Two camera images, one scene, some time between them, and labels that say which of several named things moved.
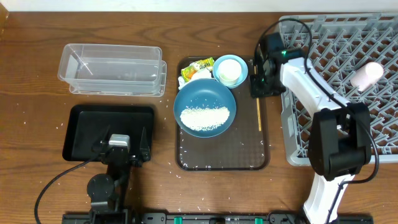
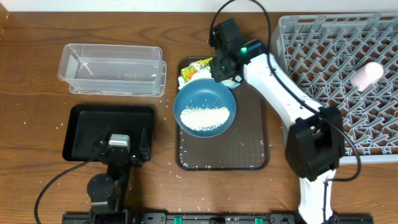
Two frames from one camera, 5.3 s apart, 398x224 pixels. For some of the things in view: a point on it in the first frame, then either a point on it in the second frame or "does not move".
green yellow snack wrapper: (188, 72) does not move
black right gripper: (257, 91) -> (215, 66)
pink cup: (366, 75) does not move
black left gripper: (134, 158) does not move
